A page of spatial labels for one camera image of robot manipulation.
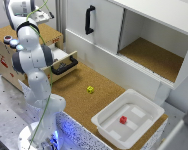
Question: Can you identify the wooden drawer box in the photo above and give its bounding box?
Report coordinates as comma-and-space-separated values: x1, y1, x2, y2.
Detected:
0, 22, 65, 92

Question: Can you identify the white sliding door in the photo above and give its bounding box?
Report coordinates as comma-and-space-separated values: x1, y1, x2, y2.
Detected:
66, 0, 125, 55

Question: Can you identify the white plastic box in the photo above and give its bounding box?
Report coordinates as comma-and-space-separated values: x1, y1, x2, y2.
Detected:
90, 88, 166, 150

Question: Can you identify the blue button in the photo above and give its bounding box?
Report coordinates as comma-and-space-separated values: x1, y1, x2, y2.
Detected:
9, 38, 20, 48

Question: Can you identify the red button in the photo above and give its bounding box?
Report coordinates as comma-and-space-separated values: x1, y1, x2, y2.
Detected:
3, 34, 13, 44

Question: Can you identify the green button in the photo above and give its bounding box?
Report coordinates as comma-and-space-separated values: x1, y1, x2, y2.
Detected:
15, 43, 25, 52

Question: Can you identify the black door handle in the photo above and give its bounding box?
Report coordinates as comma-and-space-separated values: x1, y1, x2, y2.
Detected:
84, 4, 96, 36

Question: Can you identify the green cable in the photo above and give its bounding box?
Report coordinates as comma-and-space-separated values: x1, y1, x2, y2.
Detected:
27, 0, 55, 150

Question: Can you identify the pink block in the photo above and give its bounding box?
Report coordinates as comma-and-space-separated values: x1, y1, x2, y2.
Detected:
119, 115, 129, 125

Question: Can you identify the black drawer handle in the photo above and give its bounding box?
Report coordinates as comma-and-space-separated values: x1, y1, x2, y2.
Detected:
50, 55, 79, 76

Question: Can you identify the yellow block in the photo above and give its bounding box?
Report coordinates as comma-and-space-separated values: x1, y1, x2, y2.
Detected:
86, 85, 95, 95

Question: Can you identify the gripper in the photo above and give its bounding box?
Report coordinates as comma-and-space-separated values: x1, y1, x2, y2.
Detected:
33, 5, 56, 23

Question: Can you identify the white cabinet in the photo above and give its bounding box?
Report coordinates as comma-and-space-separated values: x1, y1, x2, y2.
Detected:
64, 0, 188, 108

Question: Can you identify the wooden drawer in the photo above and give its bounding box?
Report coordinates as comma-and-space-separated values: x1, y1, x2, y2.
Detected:
43, 45, 79, 84

